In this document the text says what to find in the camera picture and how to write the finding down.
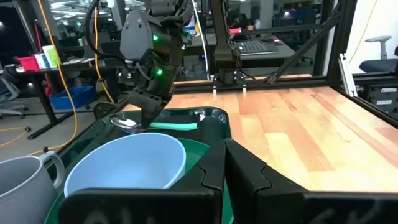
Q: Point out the silver aluminium bracket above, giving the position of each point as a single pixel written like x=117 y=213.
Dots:
x=346 y=74

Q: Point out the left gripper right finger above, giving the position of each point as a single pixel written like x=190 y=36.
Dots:
x=295 y=208

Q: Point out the dark grey desk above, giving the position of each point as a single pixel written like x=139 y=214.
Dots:
x=280 y=53

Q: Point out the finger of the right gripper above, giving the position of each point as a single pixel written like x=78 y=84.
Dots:
x=160 y=104
x=144 y=105

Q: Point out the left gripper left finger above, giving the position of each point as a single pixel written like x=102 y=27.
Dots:
x=140 y=207

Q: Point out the black box with white labels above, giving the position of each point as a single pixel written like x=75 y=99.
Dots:
x=384 y=99

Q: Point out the blue bin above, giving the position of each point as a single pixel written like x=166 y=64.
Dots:
x=73 y=96

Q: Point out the green plate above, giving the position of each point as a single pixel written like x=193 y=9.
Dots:
x=194 y=152

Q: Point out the grey mug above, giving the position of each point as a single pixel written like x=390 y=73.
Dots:
x=18 y=193

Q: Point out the red bin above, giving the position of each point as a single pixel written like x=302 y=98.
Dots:
x=28 y=63

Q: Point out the grey office chair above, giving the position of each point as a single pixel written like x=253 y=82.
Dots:
x=9 y=90

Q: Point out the black keyboard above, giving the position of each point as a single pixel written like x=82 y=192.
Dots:
x=255 y=47

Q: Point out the white and green container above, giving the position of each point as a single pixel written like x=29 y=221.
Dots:
x=52 y=56

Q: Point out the white and blue box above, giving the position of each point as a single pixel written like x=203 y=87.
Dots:
x=42 y=61

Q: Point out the blue bowl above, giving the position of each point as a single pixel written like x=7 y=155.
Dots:
x=124 y=161

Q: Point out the dark green plastic tray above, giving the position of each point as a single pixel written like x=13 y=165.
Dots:
x=93 y=133

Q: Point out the black standing desk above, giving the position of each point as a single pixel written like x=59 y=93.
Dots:
x=77 y=63

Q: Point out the dark office chair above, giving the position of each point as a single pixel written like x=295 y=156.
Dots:
x=377 y=63

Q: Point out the black aluminium table frame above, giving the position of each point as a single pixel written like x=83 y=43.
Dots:
x=342 y=31

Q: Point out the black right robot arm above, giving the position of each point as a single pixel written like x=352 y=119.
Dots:
x=222 y=46

